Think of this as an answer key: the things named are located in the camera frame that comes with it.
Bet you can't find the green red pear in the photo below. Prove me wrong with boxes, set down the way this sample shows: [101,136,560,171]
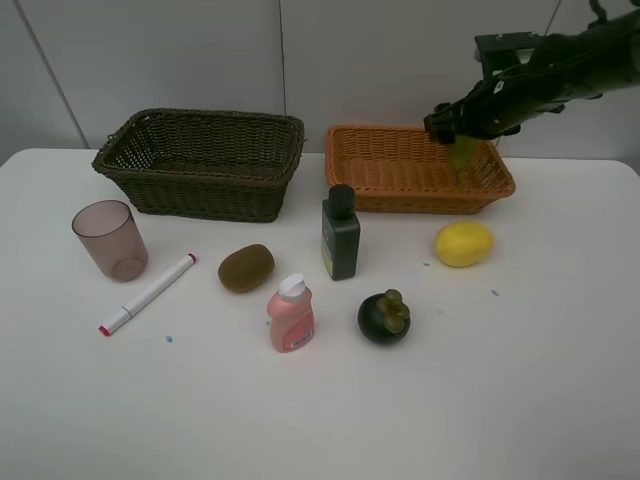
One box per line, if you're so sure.
[445,135,482,183]

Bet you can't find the pink bottle white cap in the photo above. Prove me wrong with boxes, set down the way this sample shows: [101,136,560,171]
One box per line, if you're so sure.
[267,273,315,353]

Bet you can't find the dark brown wicker basket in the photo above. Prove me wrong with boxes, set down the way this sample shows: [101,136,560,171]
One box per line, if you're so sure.
[92,108,305,223]

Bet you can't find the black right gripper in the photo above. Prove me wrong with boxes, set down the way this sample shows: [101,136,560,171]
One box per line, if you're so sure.
[424,64,568,145]

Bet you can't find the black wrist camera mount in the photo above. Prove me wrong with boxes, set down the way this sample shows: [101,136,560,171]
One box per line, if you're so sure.
[474,32,542,80]

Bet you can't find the translucent pink plastic cup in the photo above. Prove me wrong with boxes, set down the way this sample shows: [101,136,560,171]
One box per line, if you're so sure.
[71,200,148,282]

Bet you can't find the brown kiwi fruit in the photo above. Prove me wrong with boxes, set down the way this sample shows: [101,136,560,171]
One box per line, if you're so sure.
[218,244,275,294]

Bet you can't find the orange wicker basket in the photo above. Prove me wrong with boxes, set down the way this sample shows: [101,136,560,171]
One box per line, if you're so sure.
[325,125,515,215]

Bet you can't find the dark green square bottle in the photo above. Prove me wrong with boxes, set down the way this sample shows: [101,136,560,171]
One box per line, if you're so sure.
[321,184,361,281]

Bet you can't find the yellow lemon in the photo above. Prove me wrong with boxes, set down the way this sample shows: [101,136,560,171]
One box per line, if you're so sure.
[434,222,494,268]

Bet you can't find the dark purple mangosteen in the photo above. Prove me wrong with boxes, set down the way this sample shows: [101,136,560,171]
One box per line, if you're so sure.
[357,289,411,346]

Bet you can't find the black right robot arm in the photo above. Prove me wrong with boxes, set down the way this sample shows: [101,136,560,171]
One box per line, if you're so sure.
[424,1,639,145]

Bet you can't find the white marker red caps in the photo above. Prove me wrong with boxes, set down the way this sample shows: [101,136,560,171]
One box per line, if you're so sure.
[98,253,197,337]

